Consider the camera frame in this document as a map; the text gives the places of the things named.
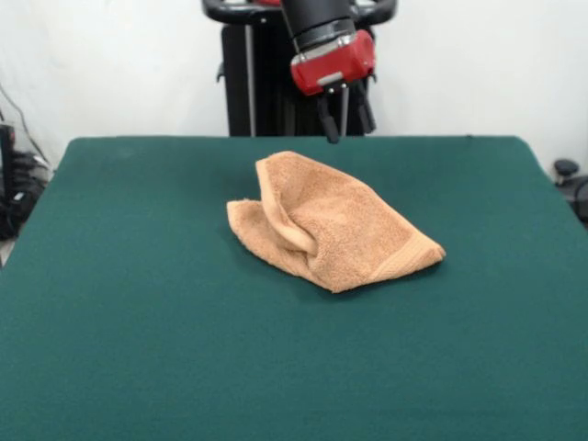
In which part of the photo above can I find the black office chair base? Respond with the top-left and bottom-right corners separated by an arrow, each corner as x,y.
553,158 -> 588,231

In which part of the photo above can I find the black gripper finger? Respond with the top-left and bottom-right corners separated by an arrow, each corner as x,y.
356,76 -> 378,134
316,94 -> 341,144

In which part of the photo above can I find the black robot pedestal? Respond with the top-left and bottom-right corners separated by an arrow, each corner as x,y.
200,0 -> 396,138

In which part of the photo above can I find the dark green table cloth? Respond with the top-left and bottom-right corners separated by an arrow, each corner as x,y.
0,135 -> 588,441

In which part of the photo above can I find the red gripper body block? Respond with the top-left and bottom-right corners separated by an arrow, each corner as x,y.
288,29 -> 377,96

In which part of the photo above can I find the black equipment stack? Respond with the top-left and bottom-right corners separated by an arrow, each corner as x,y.
0,122 -> 52,241

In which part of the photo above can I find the tan terry towel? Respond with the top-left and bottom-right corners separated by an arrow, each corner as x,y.
226,150 -> 447,294

